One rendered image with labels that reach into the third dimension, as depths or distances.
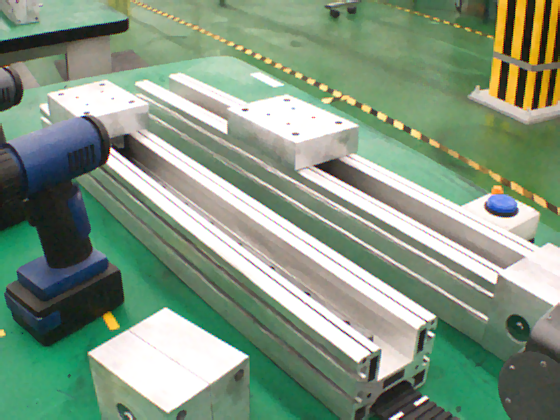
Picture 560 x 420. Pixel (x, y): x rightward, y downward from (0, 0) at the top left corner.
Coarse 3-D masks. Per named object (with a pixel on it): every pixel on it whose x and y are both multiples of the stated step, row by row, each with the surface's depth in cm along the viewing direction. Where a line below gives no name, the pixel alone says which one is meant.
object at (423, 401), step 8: (416, 400) 61; (424, 400) 60; (408, 408) 60; (416, 408) 60; (424, 408) 59; (432, 408) 60; (392, 416) 59; (400, 416) 59; (408, 416) 59; (416, 416) 59
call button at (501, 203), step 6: (492, 198) 84; (498, 198) 84; (504, 198) 84; (510, 198) 84; (492, 204) 83; (498, 204) 82; (504, 204) 82; (510, 204) 82; (516, 204) 83; (498, 210) 82; (504, 210) 82; (510, 210) 82
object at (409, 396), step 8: (400, 392) 62; (408, 392) 62; (416, 392) 62; (392, 400) 61; (400, 400) 61; (408, 400) 61; (376, 408) 60; (384, 408) 60; (392, 408) 60; (400, 408) 60; (384, 416) 59
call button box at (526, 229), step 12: (468, 204) 85; (480, 204) 85; (480, 216) 83; (492, 216) 82; (504, 216) 82; (516, 216) 82; (528, 216) 82; (504, 228) 80; (516, 228) 80; (528, 228) 83; (528, 240) 85
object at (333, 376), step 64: (128, 192) 86; (192, 192) 87; (192, 256) 75; (256, 256) 74; (320, 256) 69; (256, 320) 69; (320, 320) 59; (384, 320) 62; (320, 384) 61; (384, 384) 60
